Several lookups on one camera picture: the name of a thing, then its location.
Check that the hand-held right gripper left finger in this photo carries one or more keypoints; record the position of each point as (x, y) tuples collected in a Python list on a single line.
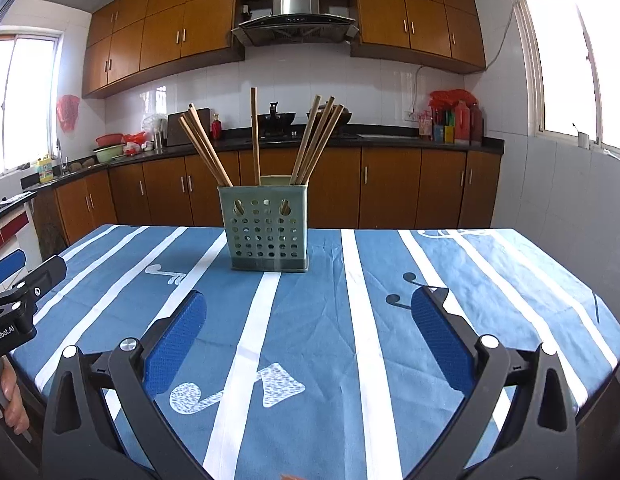
[(174, 345)]

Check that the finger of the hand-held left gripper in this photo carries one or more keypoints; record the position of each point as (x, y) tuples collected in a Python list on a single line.
[(7, 265), (44, 277)]

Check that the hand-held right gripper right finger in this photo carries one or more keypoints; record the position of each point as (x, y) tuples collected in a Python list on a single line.
[(440, 345)]

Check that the green perforated utensil holder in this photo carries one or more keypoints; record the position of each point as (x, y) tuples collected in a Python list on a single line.
[(262, 255)]

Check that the group of bamboo chopsticks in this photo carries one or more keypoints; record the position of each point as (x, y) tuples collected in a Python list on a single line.
[(312, 145)]

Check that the person's left hand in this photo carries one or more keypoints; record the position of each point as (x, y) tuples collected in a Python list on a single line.
[(10, 390)]

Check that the blue white striped tablecloth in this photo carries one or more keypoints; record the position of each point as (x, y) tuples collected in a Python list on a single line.
[(340, 340)]

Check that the yellow dish soap bottle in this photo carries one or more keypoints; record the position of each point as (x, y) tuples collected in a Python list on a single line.
[(45, 170)]

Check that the steel faucet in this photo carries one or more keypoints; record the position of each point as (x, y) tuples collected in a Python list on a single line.
[(59, 152)]

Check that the green basin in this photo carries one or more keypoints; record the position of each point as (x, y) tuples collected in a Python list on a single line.
[(109, 153)]

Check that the red basin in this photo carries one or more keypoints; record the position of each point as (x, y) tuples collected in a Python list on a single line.
[(109, 139)]

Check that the small kitchen window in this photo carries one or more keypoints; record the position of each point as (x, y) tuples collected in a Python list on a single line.
[(24, 105)]

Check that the brown lower kitchen cabinets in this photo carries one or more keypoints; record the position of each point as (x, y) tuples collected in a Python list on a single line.
[(390, 185)]

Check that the brown kitchen cabinets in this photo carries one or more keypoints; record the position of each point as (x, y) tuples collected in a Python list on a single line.
[(390, 185), (164, 25)]

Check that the steel cup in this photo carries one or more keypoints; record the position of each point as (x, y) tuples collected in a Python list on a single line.
[(159, 142)]

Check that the white plastic bag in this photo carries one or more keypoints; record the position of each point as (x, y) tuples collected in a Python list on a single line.
[(154, 122)]

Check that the dark cutting board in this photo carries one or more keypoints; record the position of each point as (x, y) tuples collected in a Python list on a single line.
[(177, 132)]

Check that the black kitchen countertop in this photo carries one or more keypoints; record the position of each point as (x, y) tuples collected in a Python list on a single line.
[(390, 141)]

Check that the yellow blue seasoning box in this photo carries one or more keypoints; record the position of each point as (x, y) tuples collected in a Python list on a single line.
[(444, 133)]

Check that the pink seasoning jar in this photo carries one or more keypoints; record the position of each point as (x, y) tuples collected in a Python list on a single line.
[(425, 125)]

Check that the small red bottle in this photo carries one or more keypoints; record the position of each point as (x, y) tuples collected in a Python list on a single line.
[(217, 127)]

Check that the dark sauce bottle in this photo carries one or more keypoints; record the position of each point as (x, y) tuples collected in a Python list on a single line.
[(477, 125)]

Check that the red seasoning bottle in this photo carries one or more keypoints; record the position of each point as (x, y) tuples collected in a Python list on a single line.
[(463, 122)]

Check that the black wok with lid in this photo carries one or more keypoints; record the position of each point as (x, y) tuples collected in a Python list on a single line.
[(346, 116)]

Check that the small cup on windowsill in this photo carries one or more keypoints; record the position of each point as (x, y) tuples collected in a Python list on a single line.
[(583, 141)]

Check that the brown upper kitchen cabinets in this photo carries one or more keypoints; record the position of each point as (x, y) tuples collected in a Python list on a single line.
[(164, 25)]

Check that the large kitchen window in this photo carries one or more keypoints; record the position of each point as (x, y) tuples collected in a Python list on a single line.
[(565, 60)]

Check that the steel range hood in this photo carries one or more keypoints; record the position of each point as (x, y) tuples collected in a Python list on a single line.
[(292, 15)]

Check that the red plastic bag on wall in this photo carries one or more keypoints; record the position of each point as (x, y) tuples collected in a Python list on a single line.
[(68, 112)]

